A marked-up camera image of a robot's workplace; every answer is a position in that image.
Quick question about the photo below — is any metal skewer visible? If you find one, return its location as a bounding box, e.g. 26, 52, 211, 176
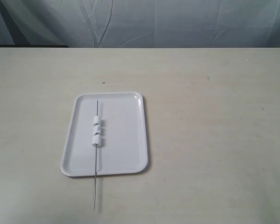
93, 100, 98, 210

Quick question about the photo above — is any white marshmallow top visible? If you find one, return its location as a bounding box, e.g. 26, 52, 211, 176
93, 115, 101, 126

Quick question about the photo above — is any white marshmallow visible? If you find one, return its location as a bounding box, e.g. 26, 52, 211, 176
92, 134, 101, 147
93, 115, 101, 126
93, 124, 101, 135

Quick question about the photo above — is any white marshmallow bottom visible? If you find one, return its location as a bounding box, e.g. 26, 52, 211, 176
92, 134, 101, 147

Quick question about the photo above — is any white rectangular plastic tray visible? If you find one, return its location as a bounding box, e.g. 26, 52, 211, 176
61, 91, 148, 177

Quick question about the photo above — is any grey-blue backdrop curtain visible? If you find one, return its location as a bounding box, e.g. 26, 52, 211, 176
0, 0, 280, 48

